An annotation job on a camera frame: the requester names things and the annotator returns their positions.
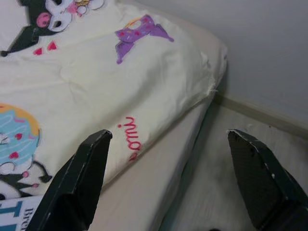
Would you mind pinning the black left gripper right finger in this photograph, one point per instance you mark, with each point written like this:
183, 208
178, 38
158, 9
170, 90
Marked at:
262, 183

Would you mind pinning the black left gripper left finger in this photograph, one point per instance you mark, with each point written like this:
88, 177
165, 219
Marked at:
79, 183

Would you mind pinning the cream cartoon print duvet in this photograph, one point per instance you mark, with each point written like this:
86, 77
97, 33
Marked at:
96, 79

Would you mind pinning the beige sheeted mattress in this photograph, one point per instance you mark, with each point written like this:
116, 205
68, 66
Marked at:
144, 192

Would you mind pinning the beige skirting board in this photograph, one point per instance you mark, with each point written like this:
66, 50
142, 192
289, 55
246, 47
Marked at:
264, 113

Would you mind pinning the white printed duvet tag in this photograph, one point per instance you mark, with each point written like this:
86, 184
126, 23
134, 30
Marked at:
16, 214

